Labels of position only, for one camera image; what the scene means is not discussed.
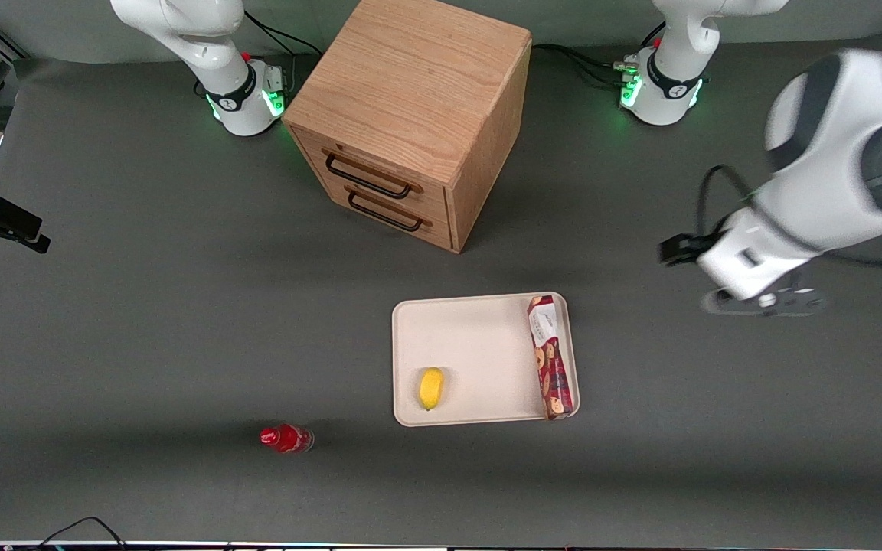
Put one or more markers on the wooden two-drawer cabinet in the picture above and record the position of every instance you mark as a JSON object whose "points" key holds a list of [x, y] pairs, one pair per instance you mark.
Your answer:
{"points": [[418, 76]]}

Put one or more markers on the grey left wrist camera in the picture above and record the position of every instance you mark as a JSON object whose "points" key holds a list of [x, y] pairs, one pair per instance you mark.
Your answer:
{"points": [[782, 302]]}

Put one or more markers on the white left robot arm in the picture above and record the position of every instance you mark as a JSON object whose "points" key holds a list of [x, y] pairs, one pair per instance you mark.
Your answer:
{"points": [[847, 153]]}

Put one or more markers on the yellow lemon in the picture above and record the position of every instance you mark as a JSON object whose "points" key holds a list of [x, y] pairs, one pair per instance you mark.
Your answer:
{"points": [[431, 388]]}

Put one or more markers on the red cookie box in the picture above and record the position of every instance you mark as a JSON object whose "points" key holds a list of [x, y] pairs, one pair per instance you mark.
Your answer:
{"points": [[550, 360]]}

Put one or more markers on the red bottle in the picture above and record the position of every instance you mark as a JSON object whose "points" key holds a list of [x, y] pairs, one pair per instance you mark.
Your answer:
{"points": [[286, 438]]}

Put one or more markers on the beige rectangular tray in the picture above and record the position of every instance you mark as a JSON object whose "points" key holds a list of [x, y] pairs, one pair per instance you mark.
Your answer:
{"points": [[479, 344]]}

